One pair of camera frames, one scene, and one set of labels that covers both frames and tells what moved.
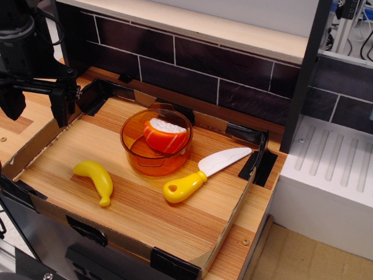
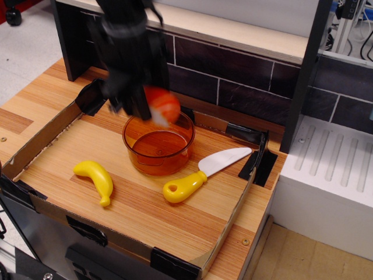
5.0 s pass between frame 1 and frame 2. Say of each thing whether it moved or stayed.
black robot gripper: moved
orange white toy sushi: moved
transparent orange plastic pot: stayed
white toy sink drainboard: stayed
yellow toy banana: stayed
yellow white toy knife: stayed
